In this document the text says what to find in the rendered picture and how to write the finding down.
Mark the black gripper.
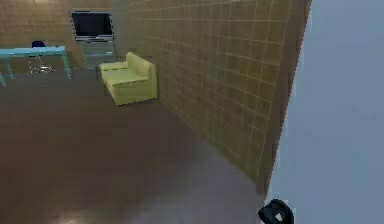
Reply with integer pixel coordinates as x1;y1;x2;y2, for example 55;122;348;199
257;198;295;224

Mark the black television set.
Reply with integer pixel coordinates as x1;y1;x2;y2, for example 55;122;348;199
70;10;115;42

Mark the yellow-green sofa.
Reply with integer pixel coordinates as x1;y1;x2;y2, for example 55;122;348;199
98;51;158;107

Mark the grey glass television stand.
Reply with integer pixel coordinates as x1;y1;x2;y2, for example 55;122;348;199
78;37;117;71

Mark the blue office chair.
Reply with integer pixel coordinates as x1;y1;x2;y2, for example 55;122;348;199
27;40;55;76

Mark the light blue table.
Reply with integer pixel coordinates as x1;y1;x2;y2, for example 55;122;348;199
0;45;73;88

